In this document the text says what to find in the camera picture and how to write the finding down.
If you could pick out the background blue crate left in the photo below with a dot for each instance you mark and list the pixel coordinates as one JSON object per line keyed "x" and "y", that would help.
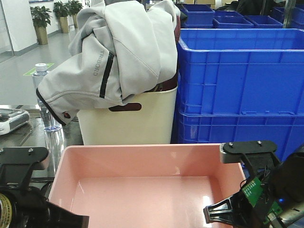
{"x": 198, "y": 16}

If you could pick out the stacked upper blue crate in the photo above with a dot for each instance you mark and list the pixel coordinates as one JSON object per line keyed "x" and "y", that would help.
{"x": 241, "y": 71}

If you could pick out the plant in gold pot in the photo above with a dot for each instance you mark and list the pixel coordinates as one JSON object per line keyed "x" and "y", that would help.
{"x": 60, "y": 10}
{"x": 41, "y": 19}
{"x": 74, "y": 6}

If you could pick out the background blue crate right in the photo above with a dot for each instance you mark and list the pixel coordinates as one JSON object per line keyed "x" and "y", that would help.
{"x": 264, "y": 22}

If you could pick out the plant in gold pot far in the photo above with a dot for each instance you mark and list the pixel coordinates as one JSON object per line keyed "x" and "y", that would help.
{"x": 74, "y": 6}

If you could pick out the background blue crate middle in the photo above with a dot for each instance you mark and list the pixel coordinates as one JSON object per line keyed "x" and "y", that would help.
{"x": 230, "y": 19}

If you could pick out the stacked blue crate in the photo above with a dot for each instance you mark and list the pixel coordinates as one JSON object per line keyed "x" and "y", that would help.
{"x": 241, "y": 71}
{"x": 285, "y": 130}

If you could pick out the white handheld device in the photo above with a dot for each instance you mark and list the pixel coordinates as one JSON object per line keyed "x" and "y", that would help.
{"x": 12, "y": 119}

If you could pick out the plant in gold pot middle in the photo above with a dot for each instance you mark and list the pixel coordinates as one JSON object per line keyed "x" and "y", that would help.
{"x": 60, "y": 10}

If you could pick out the background blue crate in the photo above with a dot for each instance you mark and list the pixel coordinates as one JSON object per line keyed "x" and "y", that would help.
{"x": 264, "y": 22}
{"x": 198, "y": 16}
{"x": 230, "y": 19}

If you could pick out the cream plastic basket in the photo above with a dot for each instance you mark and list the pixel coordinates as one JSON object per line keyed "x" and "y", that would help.
{"x": 151, "y": 124}

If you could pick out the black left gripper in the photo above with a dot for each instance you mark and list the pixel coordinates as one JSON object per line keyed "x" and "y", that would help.
{"x": 23, "y": 206}

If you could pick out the plant in gold pot near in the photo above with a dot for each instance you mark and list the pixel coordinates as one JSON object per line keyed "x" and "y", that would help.
{"x": 41, "y": 19}

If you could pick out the pink plastic bin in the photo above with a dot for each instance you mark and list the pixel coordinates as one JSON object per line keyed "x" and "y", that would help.
{"x": 144, "y": 186}

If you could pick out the stacked lower blue crate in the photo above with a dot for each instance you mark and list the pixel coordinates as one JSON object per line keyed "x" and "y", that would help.
{"x": 285, "y": 130}

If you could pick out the grey jacket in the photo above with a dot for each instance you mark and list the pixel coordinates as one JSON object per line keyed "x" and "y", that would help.
{"x": 120, "y": 50}

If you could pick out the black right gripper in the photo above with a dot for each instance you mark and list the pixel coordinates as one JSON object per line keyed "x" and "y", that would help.
{"x": 284, "y": 180}

